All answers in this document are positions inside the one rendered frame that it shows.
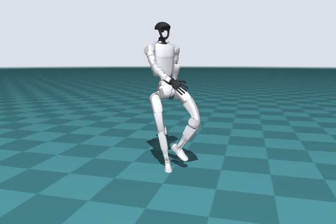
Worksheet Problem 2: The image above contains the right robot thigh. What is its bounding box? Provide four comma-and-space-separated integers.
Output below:
149, 91, 167, 135

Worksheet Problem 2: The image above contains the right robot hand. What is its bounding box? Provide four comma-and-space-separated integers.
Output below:
165, 76, 188, 95

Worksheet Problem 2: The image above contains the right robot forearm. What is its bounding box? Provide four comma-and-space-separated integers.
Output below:
152, 64, 171, 82

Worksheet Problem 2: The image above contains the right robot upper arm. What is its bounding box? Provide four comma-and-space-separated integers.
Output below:
144, 45, 162, 68

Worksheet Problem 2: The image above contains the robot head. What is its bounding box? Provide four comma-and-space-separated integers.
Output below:
155, 22, 171, 44

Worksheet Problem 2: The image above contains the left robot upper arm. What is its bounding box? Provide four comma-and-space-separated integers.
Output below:
173, 45, 181, 72

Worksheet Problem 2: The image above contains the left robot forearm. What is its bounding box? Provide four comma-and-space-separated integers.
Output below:
172, 71, 179, 80

